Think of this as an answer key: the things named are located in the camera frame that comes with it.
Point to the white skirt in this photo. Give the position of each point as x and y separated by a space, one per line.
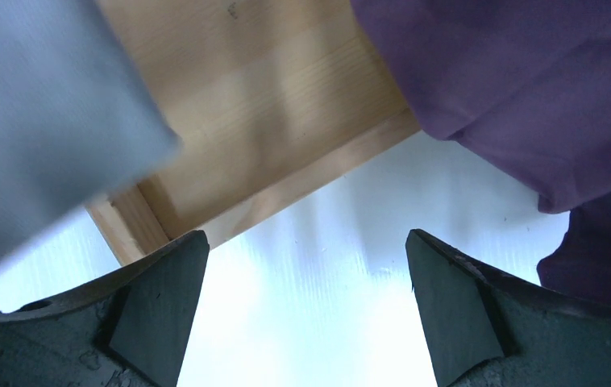
76 119

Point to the wooden hanger rack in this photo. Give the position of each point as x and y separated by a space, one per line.
272 100

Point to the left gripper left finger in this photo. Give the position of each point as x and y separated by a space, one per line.
127 328

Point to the purple garment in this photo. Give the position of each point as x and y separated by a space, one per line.
526 85

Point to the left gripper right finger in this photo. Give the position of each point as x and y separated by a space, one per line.
486 327

